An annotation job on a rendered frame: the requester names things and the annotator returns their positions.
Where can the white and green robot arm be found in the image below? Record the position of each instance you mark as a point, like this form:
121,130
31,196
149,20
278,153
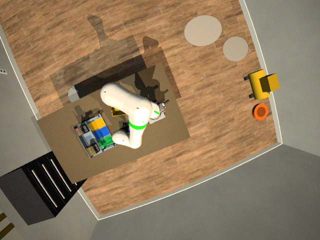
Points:
138,108

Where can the grey shelf rack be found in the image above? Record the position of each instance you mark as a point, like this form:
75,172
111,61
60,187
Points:
98,133

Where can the dark grey tool case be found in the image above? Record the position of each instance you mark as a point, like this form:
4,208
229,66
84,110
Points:
81,130

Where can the yellow bin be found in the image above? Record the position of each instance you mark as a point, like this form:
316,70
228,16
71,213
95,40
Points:
114,110

